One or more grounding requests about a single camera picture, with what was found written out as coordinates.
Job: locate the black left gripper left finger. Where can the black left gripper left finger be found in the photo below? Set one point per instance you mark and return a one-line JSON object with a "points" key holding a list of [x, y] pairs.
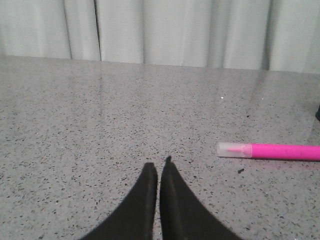
{"points": [[133, 219]]}

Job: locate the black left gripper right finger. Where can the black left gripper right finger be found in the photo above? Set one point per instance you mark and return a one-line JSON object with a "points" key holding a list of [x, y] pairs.
{"points": [[182, 215]]}

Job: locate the pink marker pen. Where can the pink marker pen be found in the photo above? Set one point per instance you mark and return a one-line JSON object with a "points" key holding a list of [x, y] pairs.
{"points": [[268, 151]]}

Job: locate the black mesh pen bin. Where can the black mesh pen bin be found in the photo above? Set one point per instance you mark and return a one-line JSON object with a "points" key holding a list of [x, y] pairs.
{"points": [[317, 114]]}

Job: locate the grey curtain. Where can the grey curtain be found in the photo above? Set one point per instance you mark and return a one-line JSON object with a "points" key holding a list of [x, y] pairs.
{"points": [[275, 35]]}

